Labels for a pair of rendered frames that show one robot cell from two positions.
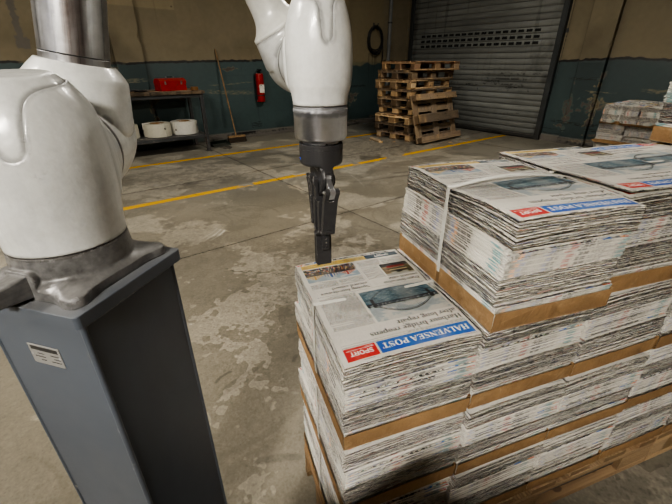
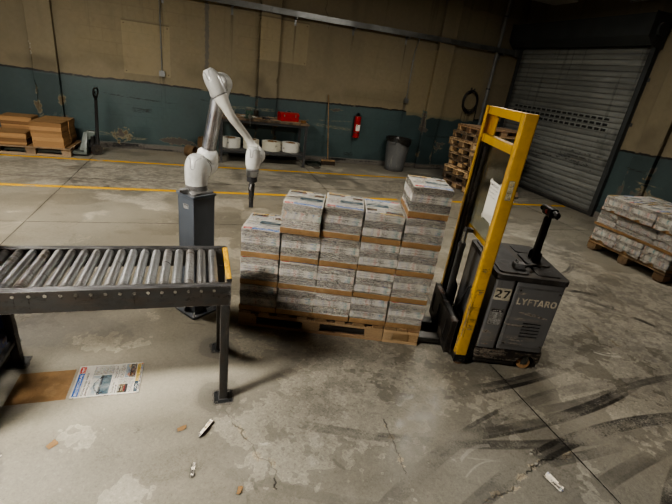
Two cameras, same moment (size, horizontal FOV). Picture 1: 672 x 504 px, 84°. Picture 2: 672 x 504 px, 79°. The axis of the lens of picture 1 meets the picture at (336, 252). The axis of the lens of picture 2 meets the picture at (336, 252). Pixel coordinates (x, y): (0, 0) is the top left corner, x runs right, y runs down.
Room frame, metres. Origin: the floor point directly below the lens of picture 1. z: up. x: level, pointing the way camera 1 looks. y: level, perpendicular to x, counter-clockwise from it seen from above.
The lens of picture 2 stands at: (-1.94, -1.51, 1.92)
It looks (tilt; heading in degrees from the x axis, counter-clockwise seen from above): 23 degrees down; 18
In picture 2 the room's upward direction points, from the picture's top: 8 degrees clockwise
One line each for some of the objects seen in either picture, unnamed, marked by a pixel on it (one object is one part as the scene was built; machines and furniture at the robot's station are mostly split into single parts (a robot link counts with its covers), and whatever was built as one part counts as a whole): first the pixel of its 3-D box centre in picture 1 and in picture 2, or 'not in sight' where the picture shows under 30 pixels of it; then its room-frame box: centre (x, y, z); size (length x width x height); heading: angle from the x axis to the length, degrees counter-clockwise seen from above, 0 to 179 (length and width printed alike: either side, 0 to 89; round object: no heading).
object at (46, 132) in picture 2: not in sight; (36, 134); (3.27, 5.95, 0.28); 1.20 x 0.83 x 0.57; 127
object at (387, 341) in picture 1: (499, 379); (316, 276); (0.84, -0.50, 0.42); 1.17 x 0.39 x 0.83; 109
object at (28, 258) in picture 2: not in sight; (18, 270); (-0.67, 0.60, 0.77); 0.47 x 0.05 x 0.05; 37
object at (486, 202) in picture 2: not in sight; (489, 192); (1.23, -1.61, 1.27); 0.57 x 0.01 x 0.65; 19
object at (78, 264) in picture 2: not in sight; (75, 270); (-0.51, 0.40, 0.77); 0.47 x 0.05 x 0.05; 37
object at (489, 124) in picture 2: not in sight; (465, 216); (1.54, -1.49, 0.97); 0.09 x 0.09 x 1.75; 19
